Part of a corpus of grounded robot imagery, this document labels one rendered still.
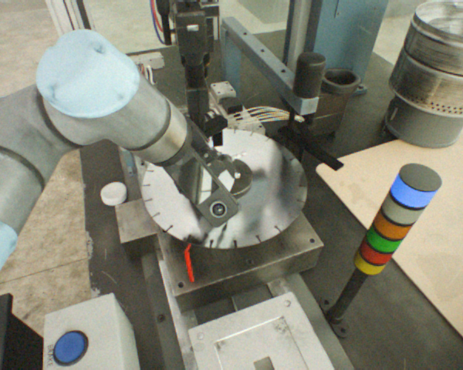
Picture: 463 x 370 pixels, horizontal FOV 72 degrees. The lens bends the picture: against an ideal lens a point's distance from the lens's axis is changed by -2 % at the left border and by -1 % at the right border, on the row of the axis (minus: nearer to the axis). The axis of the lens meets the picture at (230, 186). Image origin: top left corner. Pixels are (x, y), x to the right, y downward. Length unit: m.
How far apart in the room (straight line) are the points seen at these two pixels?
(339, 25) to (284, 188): 0.71
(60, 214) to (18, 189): 1.72
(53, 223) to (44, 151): 1.67
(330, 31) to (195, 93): 0.72
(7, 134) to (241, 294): 0.54
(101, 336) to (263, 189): 0.37
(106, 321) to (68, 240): 1.34
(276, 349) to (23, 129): 0.44
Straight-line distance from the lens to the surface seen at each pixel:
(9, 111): 0.37
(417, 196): 0.41
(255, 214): 0.59
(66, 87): 0.30
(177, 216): 0.59
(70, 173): 2.26
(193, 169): 0.42
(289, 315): 0.56
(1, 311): 0.86
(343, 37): 1.25
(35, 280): 1.83
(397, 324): 0.78
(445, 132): 1.18
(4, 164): 0.32
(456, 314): 0.85
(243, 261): 0.65
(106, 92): 0.30
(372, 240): 0.48
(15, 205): 0.31
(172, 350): 0.69
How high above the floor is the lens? 1.41
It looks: 47 degrees down
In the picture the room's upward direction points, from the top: straight up
